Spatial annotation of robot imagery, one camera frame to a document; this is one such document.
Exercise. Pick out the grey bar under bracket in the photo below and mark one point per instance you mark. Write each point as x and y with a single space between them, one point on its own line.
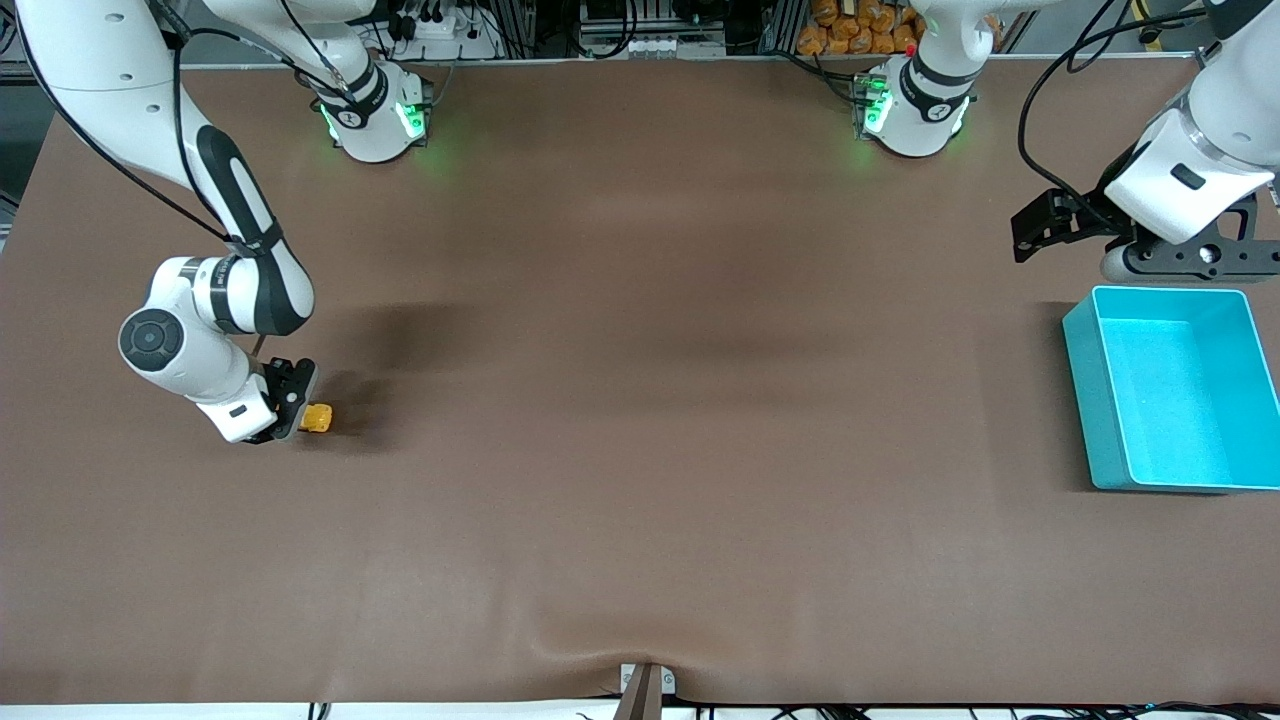
640 700

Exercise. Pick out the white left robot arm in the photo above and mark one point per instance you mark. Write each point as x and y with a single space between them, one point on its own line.
920 120

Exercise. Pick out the brown table mat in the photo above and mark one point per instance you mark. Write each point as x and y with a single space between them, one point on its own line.
640 450

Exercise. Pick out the orange snack packet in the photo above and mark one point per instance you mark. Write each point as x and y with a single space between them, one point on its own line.
811 42
860 40
826 12
883 18

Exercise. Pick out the yellow beetle toy car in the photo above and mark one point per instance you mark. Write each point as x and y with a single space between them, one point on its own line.
320 418

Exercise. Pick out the electronics unit with white connectors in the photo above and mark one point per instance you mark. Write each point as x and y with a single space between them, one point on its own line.
650 45

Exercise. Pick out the white power strip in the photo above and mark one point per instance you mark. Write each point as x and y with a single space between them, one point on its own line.
450 40

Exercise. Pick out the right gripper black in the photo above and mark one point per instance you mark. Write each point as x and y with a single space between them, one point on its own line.
284 383

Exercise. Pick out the metal clamp bracket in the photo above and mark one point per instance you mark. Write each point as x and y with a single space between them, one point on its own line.
628 680

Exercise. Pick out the turquoise plastic bin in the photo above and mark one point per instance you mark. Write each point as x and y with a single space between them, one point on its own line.
1180 400

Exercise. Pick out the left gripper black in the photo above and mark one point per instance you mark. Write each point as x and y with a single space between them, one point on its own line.
1087 217

